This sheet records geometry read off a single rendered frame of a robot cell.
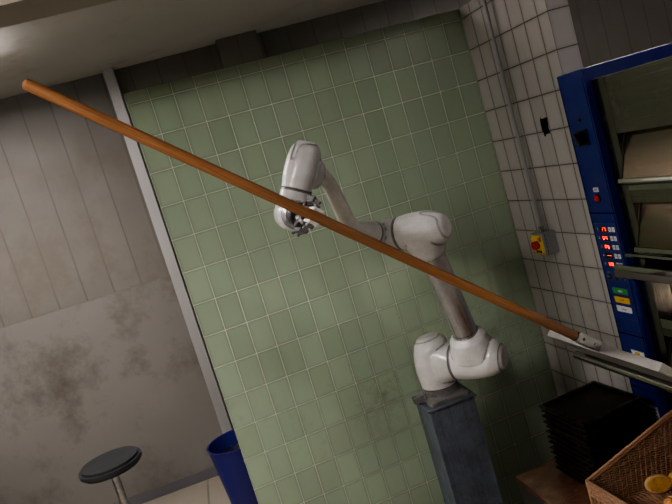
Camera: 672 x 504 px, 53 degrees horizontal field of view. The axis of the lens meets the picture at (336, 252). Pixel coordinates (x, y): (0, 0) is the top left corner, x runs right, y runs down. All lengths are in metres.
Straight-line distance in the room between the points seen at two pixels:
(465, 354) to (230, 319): 1.05
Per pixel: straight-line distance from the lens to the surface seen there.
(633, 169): 2.63
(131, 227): 5.20
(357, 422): 3.30
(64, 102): 1.83
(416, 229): 2.47
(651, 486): 2.84
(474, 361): 2.74
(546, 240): 3.15
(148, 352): 5.30
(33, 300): 5.35
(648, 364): 2.11
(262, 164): 3.05
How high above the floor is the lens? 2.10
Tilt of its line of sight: 8 degrees down
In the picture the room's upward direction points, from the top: 16 degrees counter-clockwise
